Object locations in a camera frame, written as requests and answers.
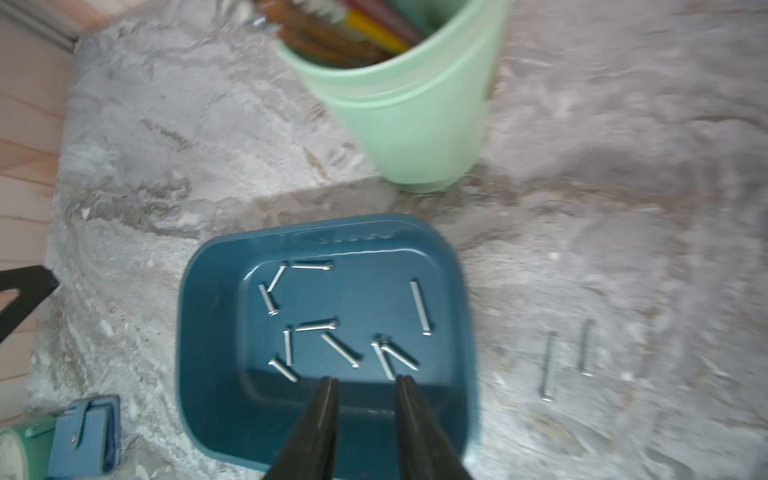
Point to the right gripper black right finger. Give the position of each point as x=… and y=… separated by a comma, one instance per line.
x=424, y=449

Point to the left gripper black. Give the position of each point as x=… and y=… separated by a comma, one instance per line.
x=34, y=284

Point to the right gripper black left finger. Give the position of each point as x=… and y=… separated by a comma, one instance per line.
x=310, y=451

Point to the teal plastic storage tray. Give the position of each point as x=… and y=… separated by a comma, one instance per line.
x=263, y=316

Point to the silver screw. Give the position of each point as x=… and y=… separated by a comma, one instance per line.
x=420, y=307
x=588, y=341
x=342, y=350
x=548, y=385

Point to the green alarm clock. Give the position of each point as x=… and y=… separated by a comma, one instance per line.
x=25, y=448

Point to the mint green pencil cup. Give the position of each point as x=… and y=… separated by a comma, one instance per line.
x=422, y=116

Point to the pencils bundle in cup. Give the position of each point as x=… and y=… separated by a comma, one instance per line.
x=343, y=34

